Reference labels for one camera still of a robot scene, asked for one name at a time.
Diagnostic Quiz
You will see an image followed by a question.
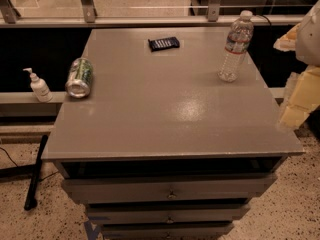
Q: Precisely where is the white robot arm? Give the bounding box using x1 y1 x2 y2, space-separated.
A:
273 0 320 130

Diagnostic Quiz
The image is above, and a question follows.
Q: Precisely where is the black floor cable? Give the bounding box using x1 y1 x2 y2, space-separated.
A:
0 146 21 168

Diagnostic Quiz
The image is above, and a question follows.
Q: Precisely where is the green aluminium soda can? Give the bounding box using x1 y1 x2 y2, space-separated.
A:
65 58 93 98

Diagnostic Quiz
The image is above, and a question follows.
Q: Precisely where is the white pump lotion bottle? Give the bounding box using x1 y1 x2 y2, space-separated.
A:
24 68 52 102

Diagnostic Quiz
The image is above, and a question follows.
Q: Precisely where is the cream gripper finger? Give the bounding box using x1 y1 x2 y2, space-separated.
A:
273 24 300 52
278 65 320 130

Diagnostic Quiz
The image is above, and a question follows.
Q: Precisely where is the metal window railing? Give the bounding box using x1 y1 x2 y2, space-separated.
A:
0 0 319 27

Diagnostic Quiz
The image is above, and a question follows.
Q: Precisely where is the clear plastic water bottle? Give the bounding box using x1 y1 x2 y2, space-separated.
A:
218 10 254 83

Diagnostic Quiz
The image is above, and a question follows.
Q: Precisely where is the grey drawer cabinet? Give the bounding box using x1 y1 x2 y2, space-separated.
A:
43 28 302 240

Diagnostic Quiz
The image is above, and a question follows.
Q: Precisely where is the black floor stand leg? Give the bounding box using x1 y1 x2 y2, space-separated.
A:
24 135 48 211

